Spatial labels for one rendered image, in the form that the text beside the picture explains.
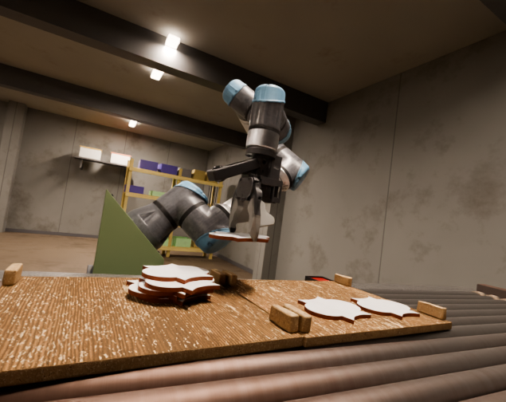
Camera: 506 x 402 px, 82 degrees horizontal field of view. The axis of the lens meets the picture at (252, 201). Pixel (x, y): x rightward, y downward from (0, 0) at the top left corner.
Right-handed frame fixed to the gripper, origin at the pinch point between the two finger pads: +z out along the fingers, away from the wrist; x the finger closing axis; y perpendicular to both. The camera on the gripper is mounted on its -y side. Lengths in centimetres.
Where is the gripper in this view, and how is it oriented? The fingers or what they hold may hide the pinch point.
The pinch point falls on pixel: (240, 234)
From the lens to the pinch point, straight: 66.6
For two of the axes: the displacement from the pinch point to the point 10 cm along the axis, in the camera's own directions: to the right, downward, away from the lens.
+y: 8.5, 1.7, 5.0
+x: -5.0, -0.2, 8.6
